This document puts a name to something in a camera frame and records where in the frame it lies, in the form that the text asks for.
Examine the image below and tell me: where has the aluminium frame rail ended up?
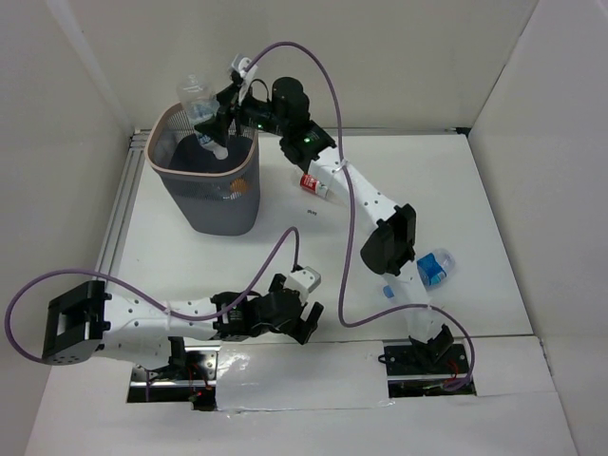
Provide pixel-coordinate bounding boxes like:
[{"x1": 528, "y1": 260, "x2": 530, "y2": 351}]
[{"x1": 93, "y1": 133, "x2": 148, "y2": 277}]

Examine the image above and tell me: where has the clear bottle red label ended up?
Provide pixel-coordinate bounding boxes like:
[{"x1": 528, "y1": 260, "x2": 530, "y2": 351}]
[{"x1": 291, "y1": 167, "x2": 344, "y2": 206}]

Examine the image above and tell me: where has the clear bottle green blue label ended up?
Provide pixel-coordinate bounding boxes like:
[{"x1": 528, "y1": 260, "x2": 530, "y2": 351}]
[{"x1": 177, "y1": 73, "x2": 228, "y2": 160}]

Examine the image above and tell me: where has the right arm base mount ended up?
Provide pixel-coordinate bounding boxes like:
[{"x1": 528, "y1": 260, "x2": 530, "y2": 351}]
[{"x1": 377, "y1": 343, "x2": 476, "y2": 399}]

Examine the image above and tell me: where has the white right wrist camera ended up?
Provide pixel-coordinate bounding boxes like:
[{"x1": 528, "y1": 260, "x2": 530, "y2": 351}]
[{"x1": 230, "y1": 54, "x2": 258, "y2": 93}]

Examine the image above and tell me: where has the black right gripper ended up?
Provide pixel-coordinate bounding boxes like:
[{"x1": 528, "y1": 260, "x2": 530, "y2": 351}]
[{"x1": 195, "y1": 82, "x2": 289, "y2": 147}]

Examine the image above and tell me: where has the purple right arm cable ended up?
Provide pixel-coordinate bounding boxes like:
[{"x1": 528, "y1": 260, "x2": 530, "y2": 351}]
[{"x1": 246, "y1": 41, "x2": 477, "y2": 393}]

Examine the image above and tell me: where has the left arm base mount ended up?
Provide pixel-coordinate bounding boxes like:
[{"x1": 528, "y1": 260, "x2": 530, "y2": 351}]
[{"x1": 126, "y1": 345, "x2": 219, "y2": 411}]

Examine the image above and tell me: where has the crushed bottle blue label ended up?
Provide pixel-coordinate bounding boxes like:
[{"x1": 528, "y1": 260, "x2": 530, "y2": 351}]
[{"x1": 382, "y1": 247, "x2": 457, "y2": 299}]

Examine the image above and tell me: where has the grey mesh waste bin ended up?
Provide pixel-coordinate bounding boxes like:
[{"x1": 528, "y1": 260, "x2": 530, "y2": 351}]
[{"x1": 144, "y1": 104, "x2": 260, "y2": 237}]

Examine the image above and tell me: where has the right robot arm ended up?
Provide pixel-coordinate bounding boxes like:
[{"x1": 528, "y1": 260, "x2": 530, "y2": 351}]
[{"x1": 194, "y1": 77, "x2": 431, "y2": 310}]

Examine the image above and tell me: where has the orange juice bottle gold cap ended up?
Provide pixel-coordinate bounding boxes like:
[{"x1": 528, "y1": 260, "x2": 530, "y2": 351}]
[{"x1": 230, "y1": 178, "x2": 249, "y2": 199}]

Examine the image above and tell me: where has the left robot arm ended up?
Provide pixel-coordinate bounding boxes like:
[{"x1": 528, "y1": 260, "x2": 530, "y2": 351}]
[{"x1": 42, "y1": 267, "x2": 324, "y2": 379}]

